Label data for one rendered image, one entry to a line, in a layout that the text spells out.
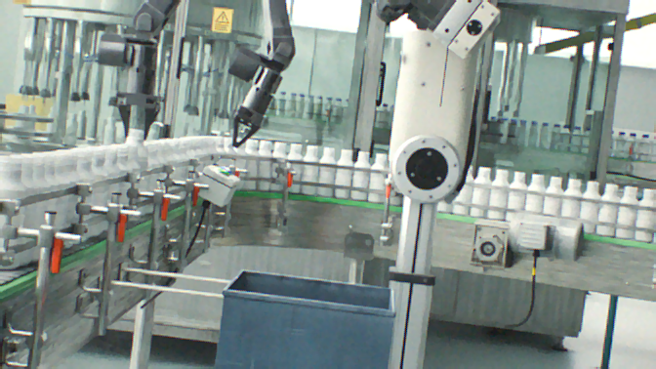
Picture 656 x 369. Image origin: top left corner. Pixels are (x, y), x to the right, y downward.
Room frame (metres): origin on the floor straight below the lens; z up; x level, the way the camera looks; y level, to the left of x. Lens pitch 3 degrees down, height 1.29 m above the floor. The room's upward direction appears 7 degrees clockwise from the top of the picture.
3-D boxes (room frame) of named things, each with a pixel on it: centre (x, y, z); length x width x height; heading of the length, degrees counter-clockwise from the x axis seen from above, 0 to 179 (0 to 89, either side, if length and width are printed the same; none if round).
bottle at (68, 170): (2.25, 0.45, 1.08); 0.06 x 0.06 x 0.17
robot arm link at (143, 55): (2.90, 0.44, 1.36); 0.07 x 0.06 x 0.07; 89
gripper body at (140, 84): (2.90, 0.43, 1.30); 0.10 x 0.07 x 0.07; 88
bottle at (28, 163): (2.01, 0.46, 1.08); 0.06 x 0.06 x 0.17
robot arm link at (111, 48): (2.90, 0.47, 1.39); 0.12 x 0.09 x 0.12; 89
